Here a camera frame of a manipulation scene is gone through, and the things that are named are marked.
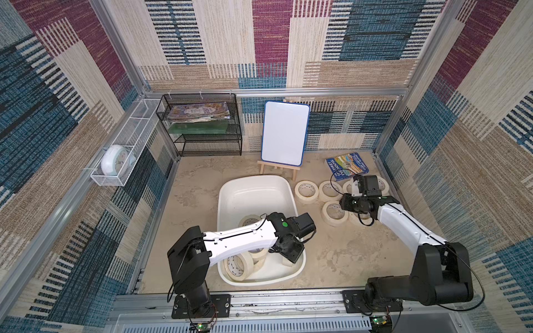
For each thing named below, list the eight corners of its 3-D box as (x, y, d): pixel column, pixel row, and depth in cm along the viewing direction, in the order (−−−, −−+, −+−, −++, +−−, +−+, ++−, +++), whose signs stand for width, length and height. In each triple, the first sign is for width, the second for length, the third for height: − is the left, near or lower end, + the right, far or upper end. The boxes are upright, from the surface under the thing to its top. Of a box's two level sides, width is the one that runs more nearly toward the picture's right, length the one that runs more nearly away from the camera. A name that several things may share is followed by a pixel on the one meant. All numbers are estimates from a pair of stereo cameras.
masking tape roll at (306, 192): (295, 204, 100) (295, 201, 99) (293, 182, 109) (293, 180, 107) (320, 204, 100) (320, 201, 99) (316, 182, 109) (316, 179, 107)
